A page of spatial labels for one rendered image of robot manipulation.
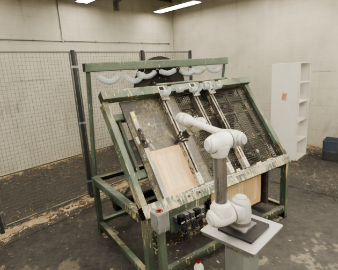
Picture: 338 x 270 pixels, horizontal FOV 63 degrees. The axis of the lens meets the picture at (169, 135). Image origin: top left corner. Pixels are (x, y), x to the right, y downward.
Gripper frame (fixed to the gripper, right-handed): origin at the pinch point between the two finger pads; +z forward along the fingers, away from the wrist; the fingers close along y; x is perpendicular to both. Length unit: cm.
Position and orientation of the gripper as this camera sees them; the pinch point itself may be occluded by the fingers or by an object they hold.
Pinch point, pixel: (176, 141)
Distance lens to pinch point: 280.5
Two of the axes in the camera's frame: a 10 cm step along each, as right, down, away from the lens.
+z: -5.8, 4.9, 6.5
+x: -4.9, 4.3, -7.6
